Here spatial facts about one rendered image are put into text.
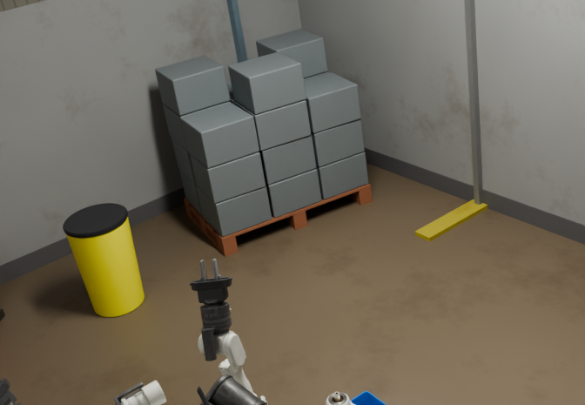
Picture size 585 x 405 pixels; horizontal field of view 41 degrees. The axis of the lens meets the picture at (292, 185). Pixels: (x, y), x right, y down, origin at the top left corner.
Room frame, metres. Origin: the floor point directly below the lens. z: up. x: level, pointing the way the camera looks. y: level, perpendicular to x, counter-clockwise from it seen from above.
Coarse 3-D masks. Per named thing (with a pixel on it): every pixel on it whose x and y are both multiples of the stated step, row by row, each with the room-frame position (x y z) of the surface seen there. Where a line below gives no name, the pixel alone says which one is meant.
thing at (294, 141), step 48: (288, 48) 4.83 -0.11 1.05; (192, 96) 4.56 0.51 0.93; (240, 96) 4.52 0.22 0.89; (288, 96) 4.41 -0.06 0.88; (336, 96) 4.54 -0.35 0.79; (192, 144) 4.37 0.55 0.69; (240, 144) 4.29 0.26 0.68; (288, 144) 4.40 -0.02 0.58; (336, 144) 4.52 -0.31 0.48; (192, 192) 4.62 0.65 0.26; (240, 192) 4.26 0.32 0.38; (288, 192) 4.38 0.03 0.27; (336, 192) 4.51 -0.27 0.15
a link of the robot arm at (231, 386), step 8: (224, 384) 1.75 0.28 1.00; (232, 384) 1.75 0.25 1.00; (240, 384) 1.76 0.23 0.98; (224, 392) 1.73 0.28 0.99; (232, 392) 1.72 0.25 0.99; (240, 392) 1.72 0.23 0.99; (248, 392) 1.73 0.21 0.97; (216, 400) 1.72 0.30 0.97; (224, 400) 1.71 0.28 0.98; (232, 400) 1.70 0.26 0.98; (240, 400) 1.70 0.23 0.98; (248, 400) 1.70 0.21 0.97; (256, 400) 1.70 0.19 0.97
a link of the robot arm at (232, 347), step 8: (232, 336) 1.94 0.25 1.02; (224, 344) 1.92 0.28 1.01; (232, 344) 1.93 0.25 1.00; (240, 344) 1.95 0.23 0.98; (232, 352) 1.91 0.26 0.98; (240, 352) 1.94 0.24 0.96; (232, 360) 1.91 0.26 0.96; (240, 360) 1.93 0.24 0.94; (224, 368) 1.94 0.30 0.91; (232, 368) 1.91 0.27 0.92; (240, 368) 1.95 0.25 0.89
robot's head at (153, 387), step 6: (150, 384) 1.74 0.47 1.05; (156, 384) 1.73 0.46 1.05; (144, 390) 1.72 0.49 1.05; (150, 390) 1.72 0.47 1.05; (156, 390) 1.72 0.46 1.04; (162, 390) 1.72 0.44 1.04; (132, 396) 1.72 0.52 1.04; (138, 396) 1.71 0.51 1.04; (144, 396) 1.71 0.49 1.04; (150, 396) 1.70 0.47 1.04; (156, 396) 1.71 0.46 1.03; (162, 396) 1.71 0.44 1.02; (126, 402) 1.69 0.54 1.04; (132, 402) 1.69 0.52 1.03; (138, 402) 1.69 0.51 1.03; (144, 402) 1.70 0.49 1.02; (150, 402) 1.69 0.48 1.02; (156, 402) 1.70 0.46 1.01; (162, 402) 1.71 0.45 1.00
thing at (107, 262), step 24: (72, 216) 3.92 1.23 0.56; (96, 216) 3.88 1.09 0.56; (120, 216) 3.83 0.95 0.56; (72, 240) 3.73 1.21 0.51; (96, 240) 3.69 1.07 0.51; (120, 240) 3.75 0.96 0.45; (96, 264) 3.70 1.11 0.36; (120, 264) 3.73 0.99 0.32; (96, 288) 3.72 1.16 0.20; (120, 288) 3.72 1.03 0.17; (96, 312) 3.77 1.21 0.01; (120, 312) 3.71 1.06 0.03
